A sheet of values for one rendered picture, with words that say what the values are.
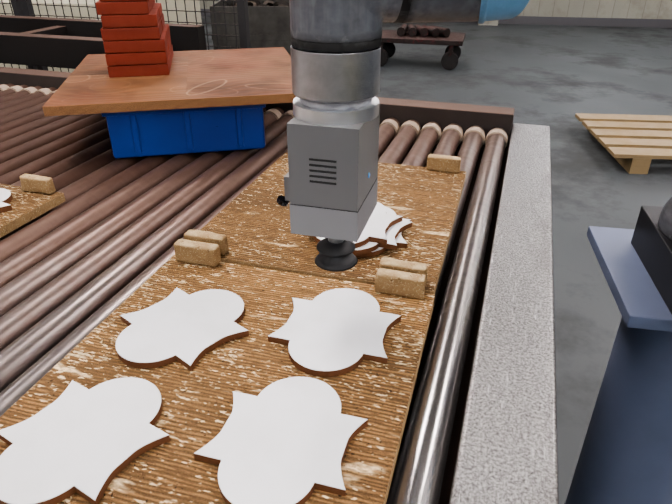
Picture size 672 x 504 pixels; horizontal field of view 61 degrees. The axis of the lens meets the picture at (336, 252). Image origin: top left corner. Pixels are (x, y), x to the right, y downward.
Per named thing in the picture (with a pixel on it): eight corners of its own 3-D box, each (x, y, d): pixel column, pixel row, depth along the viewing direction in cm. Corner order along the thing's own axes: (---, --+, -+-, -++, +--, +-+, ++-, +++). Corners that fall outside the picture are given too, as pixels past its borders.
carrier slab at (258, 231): (465, 179, 104) (466, 170, 103) (433, 302, 70) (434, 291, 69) (285, 159, 112) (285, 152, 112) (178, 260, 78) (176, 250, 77)
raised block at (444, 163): (460, 170, 103) (461, 156, 102) (459, 174, 102) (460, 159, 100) (427, 167, 105) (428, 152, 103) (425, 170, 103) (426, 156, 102)
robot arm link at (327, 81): (277, 51, 45) (309, 35, 52) (279, 108, 47) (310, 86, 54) (370, 56, 43) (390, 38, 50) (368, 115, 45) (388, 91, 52)
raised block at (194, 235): (230, 251, 77) (228, 233, 76) (224, 257, 76) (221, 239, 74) (190, 245, 79) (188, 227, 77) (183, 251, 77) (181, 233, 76)
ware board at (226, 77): (284, 53, 154) (283, 46, 153) (317, 101, 112) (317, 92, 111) (88, 61, 145) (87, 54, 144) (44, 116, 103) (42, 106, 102)
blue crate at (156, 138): (255, 109, 144) (252, 68, 139) (268, 149, 117) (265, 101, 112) (126, 116, 138) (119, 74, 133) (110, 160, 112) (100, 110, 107)
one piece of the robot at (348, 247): (322, 228, 58) (323, 245, 59) (311, 246, 55) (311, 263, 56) (359, 233, 57) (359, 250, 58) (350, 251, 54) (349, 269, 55)
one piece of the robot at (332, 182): (287, 55, 54) (294, 212, 62) (250, 76, 46) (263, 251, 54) (390, 61, 51) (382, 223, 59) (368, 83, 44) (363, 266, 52)
